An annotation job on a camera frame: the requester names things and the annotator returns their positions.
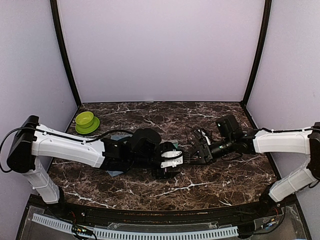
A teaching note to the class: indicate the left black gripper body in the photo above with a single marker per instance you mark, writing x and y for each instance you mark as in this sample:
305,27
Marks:
145,162

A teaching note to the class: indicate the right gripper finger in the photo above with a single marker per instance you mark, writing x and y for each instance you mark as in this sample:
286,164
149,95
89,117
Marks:
187,160
192,152

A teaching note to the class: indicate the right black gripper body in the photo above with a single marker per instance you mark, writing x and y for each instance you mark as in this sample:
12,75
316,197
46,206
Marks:
211,155

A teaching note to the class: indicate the teal glasses case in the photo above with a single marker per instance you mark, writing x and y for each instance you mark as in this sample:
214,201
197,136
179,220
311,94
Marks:
175,143

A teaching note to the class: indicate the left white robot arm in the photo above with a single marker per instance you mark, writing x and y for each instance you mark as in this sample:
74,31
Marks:
116,150

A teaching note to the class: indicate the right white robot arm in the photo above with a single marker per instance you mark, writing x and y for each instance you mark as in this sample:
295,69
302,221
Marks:
258,141

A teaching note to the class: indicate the blue cleaning cloth left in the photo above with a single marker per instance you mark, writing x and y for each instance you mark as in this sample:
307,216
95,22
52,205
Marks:
116,172

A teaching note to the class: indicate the green plate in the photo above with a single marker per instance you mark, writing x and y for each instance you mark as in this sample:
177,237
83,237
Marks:
89,127

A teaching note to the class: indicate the green bowl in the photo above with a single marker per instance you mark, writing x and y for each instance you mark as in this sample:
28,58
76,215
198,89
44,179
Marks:
84,119

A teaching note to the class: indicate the dark frame sunglasses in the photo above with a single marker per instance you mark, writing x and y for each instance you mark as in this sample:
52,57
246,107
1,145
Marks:
192,141

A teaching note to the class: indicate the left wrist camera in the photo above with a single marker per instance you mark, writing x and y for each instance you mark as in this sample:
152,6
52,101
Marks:
149,151

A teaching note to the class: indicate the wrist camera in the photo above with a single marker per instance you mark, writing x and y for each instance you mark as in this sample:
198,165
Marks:
149,151
228,128

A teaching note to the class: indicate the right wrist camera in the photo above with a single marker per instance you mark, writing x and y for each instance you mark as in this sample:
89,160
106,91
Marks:
228,128

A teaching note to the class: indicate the black front rail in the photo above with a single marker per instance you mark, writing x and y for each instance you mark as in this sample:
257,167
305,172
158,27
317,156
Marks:
101,216

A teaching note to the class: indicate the white slotted cable duct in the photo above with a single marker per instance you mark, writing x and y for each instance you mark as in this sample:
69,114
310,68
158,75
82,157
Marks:
118,231

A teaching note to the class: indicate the right black frame post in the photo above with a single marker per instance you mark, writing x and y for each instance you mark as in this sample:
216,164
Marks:
258,53

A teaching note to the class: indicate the black frame post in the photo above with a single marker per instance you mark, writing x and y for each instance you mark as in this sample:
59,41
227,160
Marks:
63,51
258,53

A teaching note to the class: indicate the left black frame post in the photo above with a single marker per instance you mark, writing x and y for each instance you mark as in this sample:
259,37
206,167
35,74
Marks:
63,51

